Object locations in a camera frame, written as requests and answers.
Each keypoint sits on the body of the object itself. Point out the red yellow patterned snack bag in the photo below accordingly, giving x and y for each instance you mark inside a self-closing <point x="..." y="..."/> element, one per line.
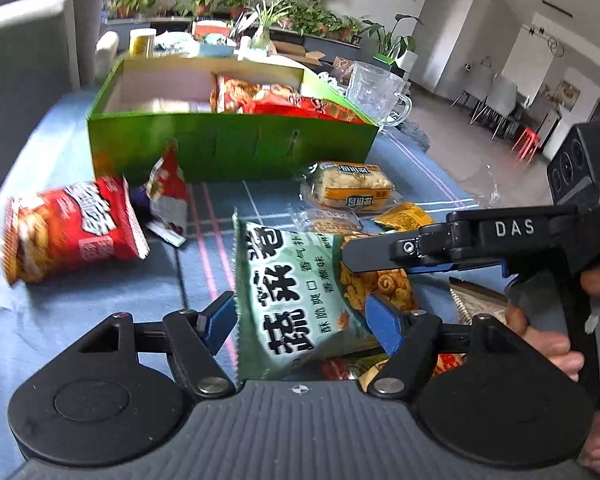
<point x="250" y="92"/>

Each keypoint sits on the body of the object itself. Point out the black box green lid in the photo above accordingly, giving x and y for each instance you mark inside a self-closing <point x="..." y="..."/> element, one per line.
<point x="382" y="59"/>

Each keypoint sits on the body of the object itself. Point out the green white snack bag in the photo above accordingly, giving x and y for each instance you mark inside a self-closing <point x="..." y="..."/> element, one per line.
<point x="280" y="300"/>

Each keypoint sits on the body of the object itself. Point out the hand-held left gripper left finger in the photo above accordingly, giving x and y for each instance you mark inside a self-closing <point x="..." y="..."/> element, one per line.
<point x="220" y="317"/>

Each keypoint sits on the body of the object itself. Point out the yellow can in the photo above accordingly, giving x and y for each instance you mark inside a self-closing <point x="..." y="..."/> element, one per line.
<point x="142" y="42"/>

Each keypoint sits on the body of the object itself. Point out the red patterned snack packet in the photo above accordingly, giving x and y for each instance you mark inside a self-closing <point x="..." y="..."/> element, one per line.
<point x="340" y="367"/>

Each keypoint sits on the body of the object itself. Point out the green cardboard box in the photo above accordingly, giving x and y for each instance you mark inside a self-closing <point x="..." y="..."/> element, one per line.
<point x="230" y="145"/>

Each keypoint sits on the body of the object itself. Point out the glass pitcher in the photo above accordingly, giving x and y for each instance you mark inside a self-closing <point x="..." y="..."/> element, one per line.
<point x="370" y="90"/>

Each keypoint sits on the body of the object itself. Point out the red stool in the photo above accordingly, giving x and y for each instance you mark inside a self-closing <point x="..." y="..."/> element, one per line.
<point x="525" y="140"/>

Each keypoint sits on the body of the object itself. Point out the yellow foil snack packet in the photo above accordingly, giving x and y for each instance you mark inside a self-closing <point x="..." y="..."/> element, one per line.
<point x="405" y="217"/>

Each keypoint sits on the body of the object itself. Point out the grey sofa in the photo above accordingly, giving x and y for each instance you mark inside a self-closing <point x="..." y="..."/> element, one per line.
<point x="20" y="60"/>

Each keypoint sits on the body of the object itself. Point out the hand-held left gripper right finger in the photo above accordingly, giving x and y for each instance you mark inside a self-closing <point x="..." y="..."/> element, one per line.
<point x="385" y="327"/>

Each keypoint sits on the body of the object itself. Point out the framed wall picture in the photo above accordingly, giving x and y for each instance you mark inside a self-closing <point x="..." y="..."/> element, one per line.
<point x="567" y="94"/>

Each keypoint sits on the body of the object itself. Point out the round marble side table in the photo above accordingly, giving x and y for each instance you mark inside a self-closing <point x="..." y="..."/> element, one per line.
<point x="417" y="135"/>

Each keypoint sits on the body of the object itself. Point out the clear cake packet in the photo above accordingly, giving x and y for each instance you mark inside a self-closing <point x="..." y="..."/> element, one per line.
<point x="330" y="220"/>

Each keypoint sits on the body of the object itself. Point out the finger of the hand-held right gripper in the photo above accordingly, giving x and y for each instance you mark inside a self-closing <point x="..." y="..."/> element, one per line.
<point x="460" y="266"/>
<point x="480" y="240"/>

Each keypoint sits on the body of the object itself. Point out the small red white packet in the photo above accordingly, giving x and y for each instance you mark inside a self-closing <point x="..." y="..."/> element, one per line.
<point x="167" y="190"/>

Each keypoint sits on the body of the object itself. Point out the large-leaf plant white planter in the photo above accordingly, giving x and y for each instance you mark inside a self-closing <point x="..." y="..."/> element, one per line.
<point x="407" y="60"/>

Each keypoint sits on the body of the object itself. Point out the person's right hand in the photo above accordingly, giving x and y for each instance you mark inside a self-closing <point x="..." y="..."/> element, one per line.
<point x="555" y="350"/>

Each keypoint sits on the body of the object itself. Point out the red snack bag white lettering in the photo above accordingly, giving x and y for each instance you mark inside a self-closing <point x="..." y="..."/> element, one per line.
<point x="70" y="230"/>

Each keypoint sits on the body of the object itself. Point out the blue tray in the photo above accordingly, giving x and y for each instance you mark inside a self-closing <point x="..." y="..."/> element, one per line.
<point x="215" y="50"/>

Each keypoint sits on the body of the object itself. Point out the light cushion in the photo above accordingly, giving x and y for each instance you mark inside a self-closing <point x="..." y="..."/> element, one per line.
<point x="107" y="50"/>

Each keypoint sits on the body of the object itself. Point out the orange box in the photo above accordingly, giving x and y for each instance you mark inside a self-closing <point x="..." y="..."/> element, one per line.
<point x="210" y="27"/>

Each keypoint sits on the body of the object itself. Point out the open brown cardboard box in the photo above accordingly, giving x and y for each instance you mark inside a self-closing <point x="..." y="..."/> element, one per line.
<point x="300" y="52"/>

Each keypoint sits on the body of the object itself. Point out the glass vase with spider plant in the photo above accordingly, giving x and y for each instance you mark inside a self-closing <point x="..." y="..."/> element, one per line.
<point x="261" y="37"/>

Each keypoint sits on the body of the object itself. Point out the blue striped tablecloth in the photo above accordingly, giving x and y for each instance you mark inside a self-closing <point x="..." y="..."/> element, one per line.
<point x="80" y="320"/>

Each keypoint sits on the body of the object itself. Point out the dining chair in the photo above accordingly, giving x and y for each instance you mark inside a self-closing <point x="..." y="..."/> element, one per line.
<point x="475" y="90"/>
<point x="502" y="97"/>

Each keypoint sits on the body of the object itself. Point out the yellow bread packet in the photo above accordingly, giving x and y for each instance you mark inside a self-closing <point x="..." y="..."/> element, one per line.
<point x="345" y="187"/>

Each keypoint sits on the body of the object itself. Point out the brown striped packet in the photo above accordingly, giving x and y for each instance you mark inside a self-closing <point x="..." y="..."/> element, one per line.
<point x="480" y="300"/>

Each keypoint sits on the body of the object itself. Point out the orange paper bag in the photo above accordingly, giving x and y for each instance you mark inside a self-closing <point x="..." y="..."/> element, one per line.
<point x="342" y="67"/>

